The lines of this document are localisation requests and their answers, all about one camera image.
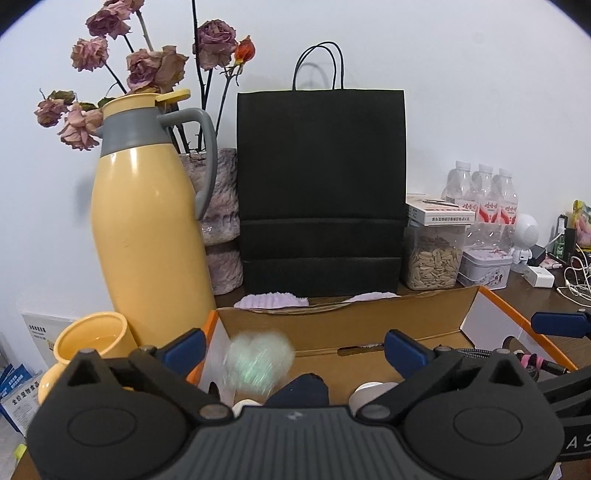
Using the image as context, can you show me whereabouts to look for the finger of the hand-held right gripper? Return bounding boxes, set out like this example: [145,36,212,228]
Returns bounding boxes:
[538,367,591,415]
[531,309,591,340]

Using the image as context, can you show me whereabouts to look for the white sign board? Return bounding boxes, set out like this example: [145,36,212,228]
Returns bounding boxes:
[20,311,77,371]

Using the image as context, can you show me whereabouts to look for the printed tin box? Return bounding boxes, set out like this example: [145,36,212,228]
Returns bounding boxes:
[457,248,513,291]

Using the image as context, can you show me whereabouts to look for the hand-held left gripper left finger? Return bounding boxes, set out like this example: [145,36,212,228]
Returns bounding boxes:
[66,329,232,423]

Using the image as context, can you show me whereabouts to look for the clear jar of seeds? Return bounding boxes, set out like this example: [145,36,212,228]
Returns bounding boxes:
[401,217,465,291]

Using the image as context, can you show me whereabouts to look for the dried pink rose bouquet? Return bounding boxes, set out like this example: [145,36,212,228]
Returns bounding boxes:
[33,0,257,155]

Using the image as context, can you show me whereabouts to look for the black paper bag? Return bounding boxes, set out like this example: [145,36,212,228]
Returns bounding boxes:
[236,42,407,297]

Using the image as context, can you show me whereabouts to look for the pink fuzzy vase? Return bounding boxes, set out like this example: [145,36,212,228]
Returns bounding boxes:
[178,148,245,296]

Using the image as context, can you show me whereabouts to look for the yellow thermos jug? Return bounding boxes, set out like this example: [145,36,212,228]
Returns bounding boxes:
[90,89,219,350]

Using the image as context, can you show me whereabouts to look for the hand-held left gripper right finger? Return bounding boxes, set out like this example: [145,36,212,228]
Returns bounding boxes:
[358,329,527,423]

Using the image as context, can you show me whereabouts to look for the green bottle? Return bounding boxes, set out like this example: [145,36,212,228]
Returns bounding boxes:
[551,215,576,260]

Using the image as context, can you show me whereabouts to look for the white jar lid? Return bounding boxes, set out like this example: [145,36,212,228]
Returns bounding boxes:
[348,381,400,414]

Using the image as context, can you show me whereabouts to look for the white charger cube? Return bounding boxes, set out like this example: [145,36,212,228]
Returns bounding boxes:
[523,266,555,289]

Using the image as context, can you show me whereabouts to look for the navy blue pouch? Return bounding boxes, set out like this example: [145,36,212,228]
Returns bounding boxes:
[264,373,330,408]

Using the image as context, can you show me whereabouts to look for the tangled white cables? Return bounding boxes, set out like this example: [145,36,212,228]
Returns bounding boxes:
[555,250,591,304]

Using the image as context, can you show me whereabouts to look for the yellow mug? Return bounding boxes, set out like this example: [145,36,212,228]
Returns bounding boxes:
[38,311,140,405]

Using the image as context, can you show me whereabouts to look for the orange cardboard box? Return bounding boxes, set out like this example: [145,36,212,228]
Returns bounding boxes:
[187,285,579,408]

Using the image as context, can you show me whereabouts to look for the yellow pink snack packet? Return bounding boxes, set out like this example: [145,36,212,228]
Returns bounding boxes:
[573,199,591,251]

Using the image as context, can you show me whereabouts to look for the white robot figure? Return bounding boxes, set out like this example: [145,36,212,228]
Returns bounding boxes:
[510,213,540,267]

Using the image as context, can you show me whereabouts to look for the white flat box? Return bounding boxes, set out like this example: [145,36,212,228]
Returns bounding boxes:
[406,194,474,227]

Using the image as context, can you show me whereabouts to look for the blue white leaflets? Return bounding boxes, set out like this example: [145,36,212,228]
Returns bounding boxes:
[0,364,47,435]

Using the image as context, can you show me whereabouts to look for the braided charging cable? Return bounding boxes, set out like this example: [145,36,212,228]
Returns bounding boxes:
[456,347,567,376]

